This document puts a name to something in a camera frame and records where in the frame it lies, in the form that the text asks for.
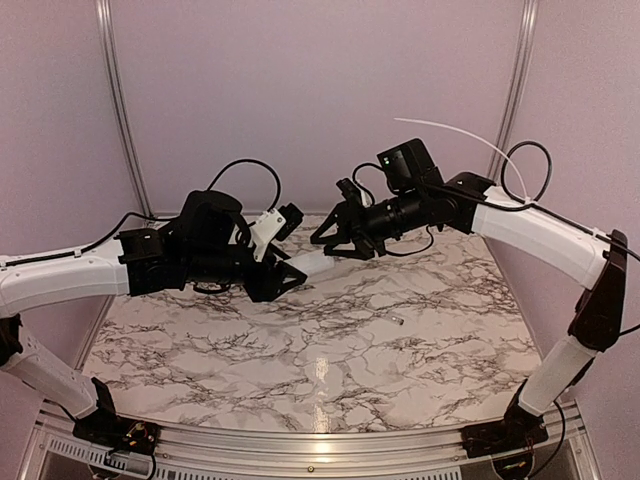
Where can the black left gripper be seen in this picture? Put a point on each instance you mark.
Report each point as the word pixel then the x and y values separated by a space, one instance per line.
pixel 269 288

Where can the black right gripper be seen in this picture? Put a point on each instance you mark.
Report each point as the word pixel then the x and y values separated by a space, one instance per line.
pixel 349 223

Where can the white remote control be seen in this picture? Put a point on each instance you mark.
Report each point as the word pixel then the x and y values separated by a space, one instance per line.
pixel 312 263

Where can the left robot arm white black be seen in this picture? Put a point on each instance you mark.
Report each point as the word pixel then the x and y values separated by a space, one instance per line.
pixel 208 242

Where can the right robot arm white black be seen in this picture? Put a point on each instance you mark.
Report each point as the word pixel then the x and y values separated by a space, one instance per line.
pixel 474 205

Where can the white zip tie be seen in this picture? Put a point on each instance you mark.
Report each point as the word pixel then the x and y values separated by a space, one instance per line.
pixel 477 140

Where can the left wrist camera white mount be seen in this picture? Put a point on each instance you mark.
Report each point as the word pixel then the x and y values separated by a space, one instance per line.
pixel 274 224

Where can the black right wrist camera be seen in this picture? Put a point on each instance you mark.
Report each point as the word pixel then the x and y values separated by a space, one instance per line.
pixel 408 165

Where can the aluminium front rail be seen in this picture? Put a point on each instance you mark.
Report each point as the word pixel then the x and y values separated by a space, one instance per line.
pixel 190 452

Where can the aluminium frame post left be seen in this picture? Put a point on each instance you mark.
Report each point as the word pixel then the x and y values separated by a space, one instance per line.
pixel 108 41

